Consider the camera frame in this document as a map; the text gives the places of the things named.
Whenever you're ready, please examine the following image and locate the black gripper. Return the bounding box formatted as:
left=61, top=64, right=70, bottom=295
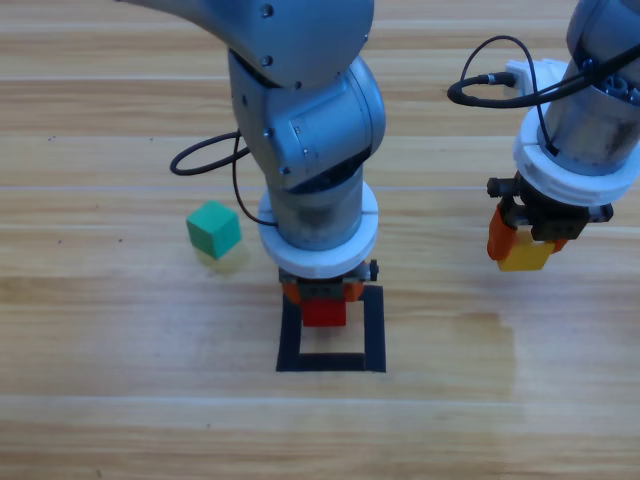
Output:
left=487, top=172, right=615, bottom=262
left=277, top=259, right=380, bottom=305

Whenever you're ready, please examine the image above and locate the yellow wooden cube block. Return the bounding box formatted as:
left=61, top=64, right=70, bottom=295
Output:
left=497, top=234, right=555, bottom=273

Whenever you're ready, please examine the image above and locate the red wooden cube block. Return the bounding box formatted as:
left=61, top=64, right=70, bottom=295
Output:
left=302, top=298, right=349, bottom=329

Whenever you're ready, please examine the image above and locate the green wooden cube block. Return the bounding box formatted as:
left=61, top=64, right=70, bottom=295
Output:
left=185, top=199, right=243, bottom=260

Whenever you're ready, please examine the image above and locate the black tape square outline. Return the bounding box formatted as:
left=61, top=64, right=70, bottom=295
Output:
left=275, top=285, right=387, bottom=374

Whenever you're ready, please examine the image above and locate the white wrist mount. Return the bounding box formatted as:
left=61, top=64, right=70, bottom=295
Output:
left=258, top=180, right=379, bottom=279
left=505, top=58, right=640, bottom=207

